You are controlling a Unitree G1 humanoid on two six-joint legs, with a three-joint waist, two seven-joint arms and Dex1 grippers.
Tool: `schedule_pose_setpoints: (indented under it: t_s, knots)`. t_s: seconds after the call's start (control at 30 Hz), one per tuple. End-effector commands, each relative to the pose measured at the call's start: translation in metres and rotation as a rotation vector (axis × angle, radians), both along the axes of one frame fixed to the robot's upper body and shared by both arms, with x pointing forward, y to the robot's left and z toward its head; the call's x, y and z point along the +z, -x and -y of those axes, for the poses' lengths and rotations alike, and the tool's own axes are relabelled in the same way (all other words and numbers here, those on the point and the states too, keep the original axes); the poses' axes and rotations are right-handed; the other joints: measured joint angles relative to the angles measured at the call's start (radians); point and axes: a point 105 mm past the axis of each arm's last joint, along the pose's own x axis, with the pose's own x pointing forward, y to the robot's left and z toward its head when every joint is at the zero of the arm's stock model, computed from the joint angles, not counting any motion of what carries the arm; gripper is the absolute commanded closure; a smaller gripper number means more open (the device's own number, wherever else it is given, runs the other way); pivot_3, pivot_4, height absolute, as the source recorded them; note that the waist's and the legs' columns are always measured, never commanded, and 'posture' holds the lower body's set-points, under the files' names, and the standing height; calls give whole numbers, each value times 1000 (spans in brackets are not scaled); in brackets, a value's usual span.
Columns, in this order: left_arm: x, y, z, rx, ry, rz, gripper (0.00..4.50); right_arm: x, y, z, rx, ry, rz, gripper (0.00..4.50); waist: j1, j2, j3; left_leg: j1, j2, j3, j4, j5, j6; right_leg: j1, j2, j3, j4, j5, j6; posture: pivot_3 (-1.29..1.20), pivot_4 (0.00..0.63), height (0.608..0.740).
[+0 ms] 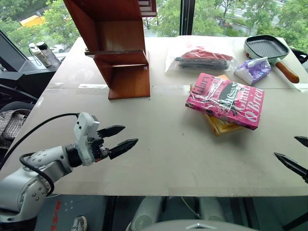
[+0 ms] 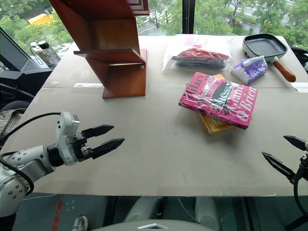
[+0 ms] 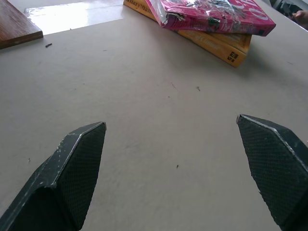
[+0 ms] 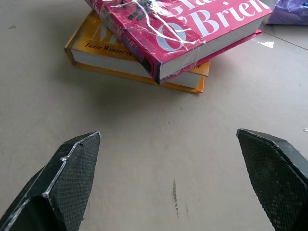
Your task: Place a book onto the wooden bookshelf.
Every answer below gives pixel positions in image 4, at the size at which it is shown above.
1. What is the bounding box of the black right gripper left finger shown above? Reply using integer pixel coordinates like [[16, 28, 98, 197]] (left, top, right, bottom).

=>
[[0, 131, 101, 231]]

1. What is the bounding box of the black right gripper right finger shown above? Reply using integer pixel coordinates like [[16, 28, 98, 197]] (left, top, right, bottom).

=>
[[236, 128, 308, 231]]

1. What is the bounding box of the yellow hardcover book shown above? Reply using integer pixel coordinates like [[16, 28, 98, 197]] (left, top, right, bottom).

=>
[[64, 10, 210, 94]]

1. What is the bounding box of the pink hardcover book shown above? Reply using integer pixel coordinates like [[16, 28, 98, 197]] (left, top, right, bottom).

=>
[[84, 0, 273, 85]]

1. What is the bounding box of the purple plastic packet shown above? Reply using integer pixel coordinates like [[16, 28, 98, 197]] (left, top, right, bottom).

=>
[[266, 0, 308, 26]]

